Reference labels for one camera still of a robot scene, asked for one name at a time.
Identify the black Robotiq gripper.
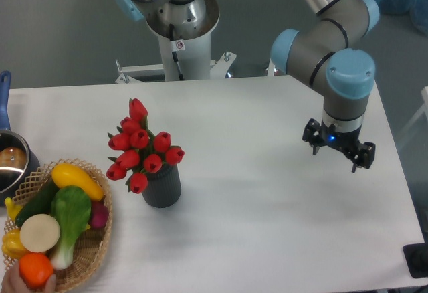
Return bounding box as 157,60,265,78
302,118,376,173

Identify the red tulip bouquet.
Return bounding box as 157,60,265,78
106,98,185,194

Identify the orange fruit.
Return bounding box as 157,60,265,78
19,252,54,290

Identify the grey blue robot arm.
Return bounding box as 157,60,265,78
115,0,379,169

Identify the dark grey ribbed vase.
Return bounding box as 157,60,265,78
142,165,181,208

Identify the person's hand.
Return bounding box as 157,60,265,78
1,264,56,293

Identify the black device at table edge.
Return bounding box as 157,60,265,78
403,243,427,278

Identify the purple red radish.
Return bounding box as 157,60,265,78
88,201,109,229

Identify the woven wicker basket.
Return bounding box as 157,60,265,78
12,159,113,292

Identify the green bok choy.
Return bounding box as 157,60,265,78
50,185,91,270

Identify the yellow squash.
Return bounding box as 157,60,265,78
51,163,104,201

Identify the green cucumber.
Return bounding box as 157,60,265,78
15,179,60,227

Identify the yellow banana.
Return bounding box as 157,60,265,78
4,197,23,221

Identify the yellow bell pepper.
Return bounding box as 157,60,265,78
1,229,29,260

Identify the white frame at right edge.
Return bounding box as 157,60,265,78
396,87,427,150

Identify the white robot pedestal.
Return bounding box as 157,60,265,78
115,33,237,84

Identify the blue handled saucepan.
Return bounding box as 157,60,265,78
1,70,39,207

